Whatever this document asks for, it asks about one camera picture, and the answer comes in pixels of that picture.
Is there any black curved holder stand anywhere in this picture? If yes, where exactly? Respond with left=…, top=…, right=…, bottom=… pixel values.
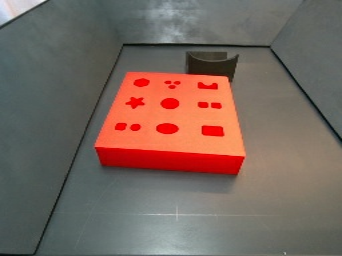
left=186, top=51, right=239, bottom=81

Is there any red shape-sorting board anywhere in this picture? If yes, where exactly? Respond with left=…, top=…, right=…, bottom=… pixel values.
left=95, top=72, right=246, bottom=174

